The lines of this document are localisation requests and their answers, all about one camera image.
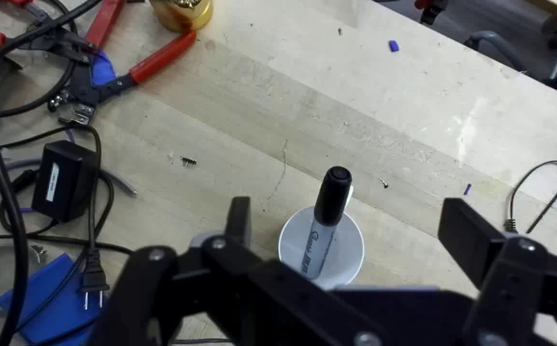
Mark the small black component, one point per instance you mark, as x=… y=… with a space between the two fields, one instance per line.
x=189 y=161

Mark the black two-prong plug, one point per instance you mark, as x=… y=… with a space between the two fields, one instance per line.
x=93 y=281

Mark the black power adapter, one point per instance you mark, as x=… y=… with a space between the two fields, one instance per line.
x=64 y=183

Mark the white mug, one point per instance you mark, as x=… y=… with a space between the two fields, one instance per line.
x=348 y=250

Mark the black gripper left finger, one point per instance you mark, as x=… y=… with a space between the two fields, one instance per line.
x=237 y=217

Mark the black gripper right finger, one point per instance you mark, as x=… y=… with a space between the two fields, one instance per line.
x=467 y=231

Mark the blue scrap under pliers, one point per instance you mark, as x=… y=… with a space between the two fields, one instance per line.
x=102 y=67

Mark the small blue plastic bit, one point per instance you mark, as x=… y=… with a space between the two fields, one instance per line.
x=467 y=188
x=394 y=46

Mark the blue plastic piece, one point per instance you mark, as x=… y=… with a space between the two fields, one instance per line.
x=48 y=313

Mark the black marker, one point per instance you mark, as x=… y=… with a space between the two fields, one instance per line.
x=333 y=192

